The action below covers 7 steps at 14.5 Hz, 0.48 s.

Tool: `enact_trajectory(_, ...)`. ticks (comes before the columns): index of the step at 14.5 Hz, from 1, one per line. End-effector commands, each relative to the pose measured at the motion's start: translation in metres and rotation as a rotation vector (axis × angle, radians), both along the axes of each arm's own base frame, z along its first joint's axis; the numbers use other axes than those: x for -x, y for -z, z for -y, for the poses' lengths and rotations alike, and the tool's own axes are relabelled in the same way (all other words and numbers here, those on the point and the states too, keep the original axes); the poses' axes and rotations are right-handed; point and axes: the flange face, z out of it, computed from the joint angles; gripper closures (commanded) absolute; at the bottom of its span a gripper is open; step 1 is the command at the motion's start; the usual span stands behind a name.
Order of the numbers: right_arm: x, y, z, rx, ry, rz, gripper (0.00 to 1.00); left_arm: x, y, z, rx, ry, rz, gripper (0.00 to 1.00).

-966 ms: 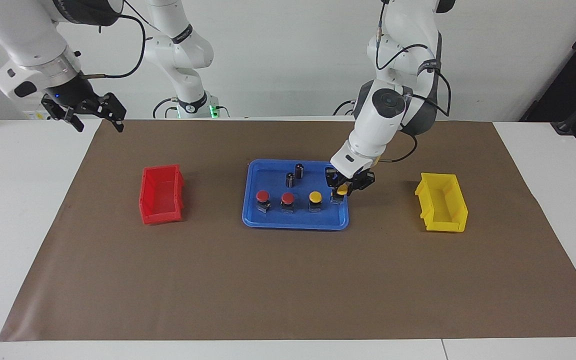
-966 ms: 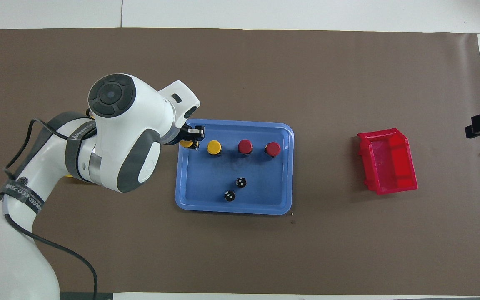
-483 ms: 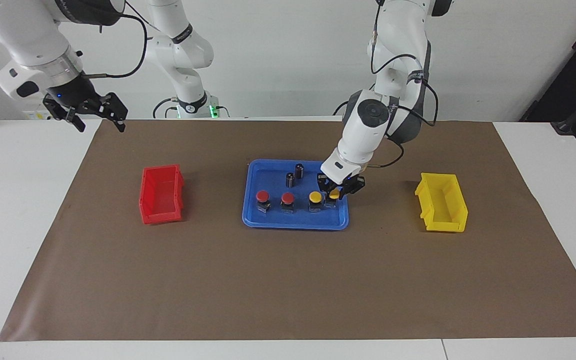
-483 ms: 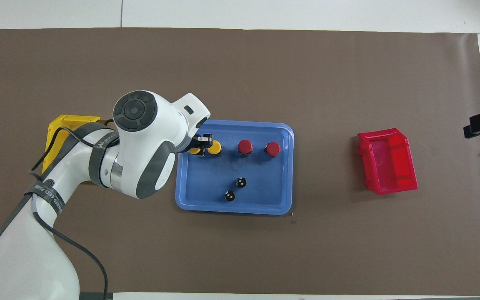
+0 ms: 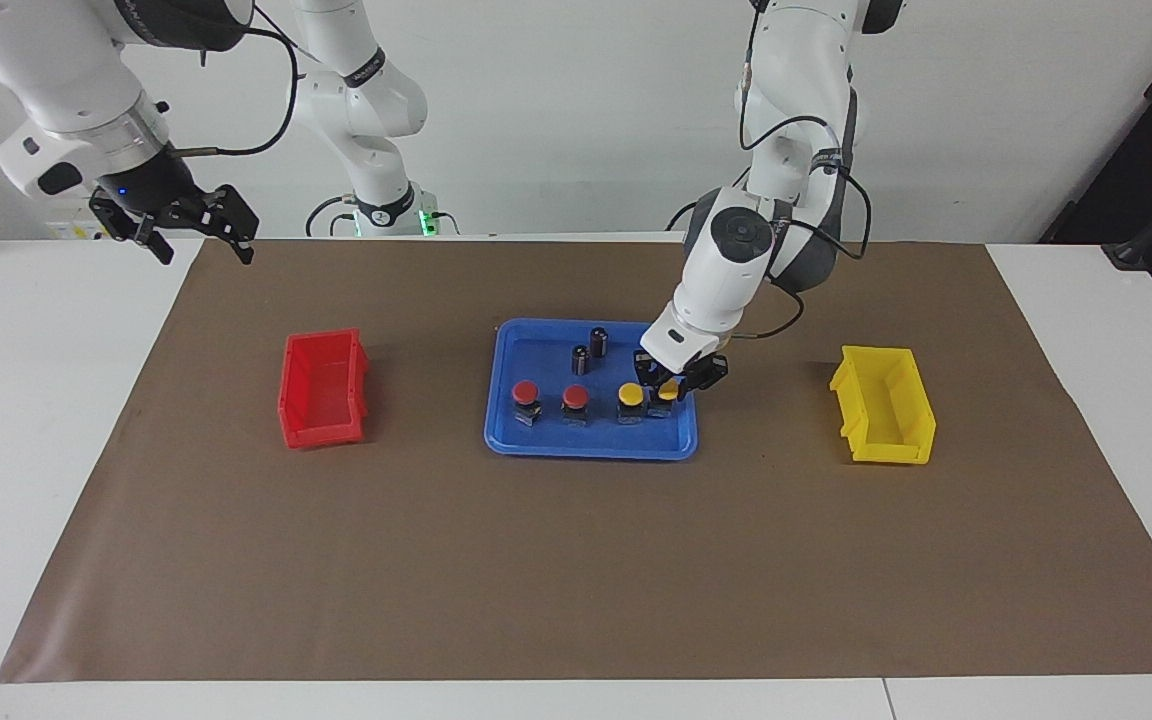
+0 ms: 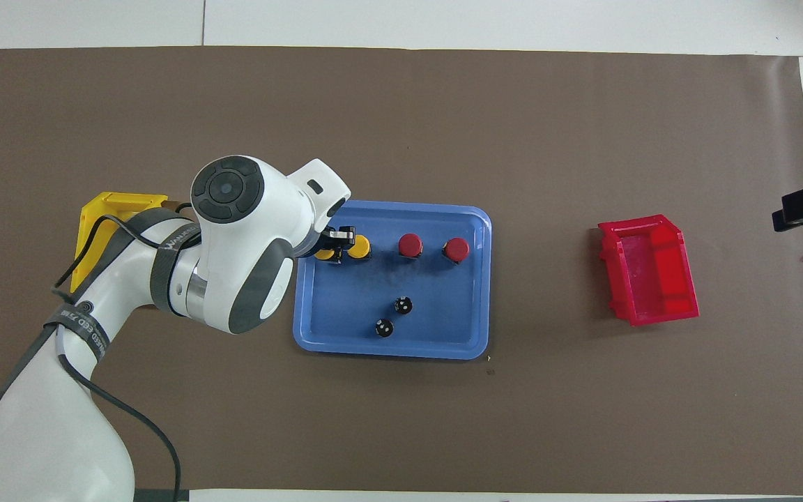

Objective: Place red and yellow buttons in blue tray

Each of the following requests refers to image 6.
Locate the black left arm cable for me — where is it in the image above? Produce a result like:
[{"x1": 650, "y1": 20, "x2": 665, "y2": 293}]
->
[{"x1": 53, "y1": 215, "x2": 183, "y2": 502}]

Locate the red plastic bin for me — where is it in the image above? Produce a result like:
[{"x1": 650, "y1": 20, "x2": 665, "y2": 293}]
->
[{"x1": 597, "y1": 214, "x2": 700, "y2": 327}]

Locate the brown table mat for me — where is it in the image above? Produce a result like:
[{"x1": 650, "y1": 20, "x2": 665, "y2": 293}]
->
[{"x1": 0, "y1": 46, "x2": 803, "y2": 493}]

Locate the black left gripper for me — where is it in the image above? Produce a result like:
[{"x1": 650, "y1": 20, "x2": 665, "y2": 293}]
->
[{"x1": 316, "y1": 225, "x2": 358, "y2": 268}]

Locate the yellow plastic bin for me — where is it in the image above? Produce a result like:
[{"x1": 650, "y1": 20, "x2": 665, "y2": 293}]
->
[{"x1": 70, "y1": 192, "x2": 169, "y2": 294}]

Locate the blue plastic tray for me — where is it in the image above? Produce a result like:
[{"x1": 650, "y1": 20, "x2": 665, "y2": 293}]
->
[{"x1": 293, "y1": 201, "x2": 493, "y2": 360}]

